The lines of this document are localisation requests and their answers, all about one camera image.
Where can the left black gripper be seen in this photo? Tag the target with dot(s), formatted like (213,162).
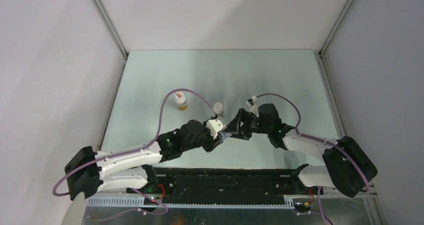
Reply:
(212,143)

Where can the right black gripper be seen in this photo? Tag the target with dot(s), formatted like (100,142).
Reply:
(238,131)

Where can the blue pill organizer box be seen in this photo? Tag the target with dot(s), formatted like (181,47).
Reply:
(225,136)

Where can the white pill bottle blue label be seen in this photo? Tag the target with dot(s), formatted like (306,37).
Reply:
(218,109)

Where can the white bottle orange label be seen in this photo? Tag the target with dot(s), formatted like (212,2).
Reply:
(181,101)

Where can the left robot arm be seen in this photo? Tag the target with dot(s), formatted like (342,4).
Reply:
(90,172)

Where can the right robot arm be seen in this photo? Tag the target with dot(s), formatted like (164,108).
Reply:
(346,167)

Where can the left control board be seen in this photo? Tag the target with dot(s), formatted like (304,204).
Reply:
(152,201)

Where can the control board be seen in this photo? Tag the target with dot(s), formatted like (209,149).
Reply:
(152,201)
(302,205)

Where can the right control board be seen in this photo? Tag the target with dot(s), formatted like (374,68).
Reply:
(302,205)

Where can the left aluminium frame post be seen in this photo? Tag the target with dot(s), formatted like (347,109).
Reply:
(110,27)

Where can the aluminium frame post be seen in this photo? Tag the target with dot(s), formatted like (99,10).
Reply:
(110,27)
(335,27)

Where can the right aluminium frame post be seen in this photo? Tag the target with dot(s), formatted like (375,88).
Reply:
(335,27)

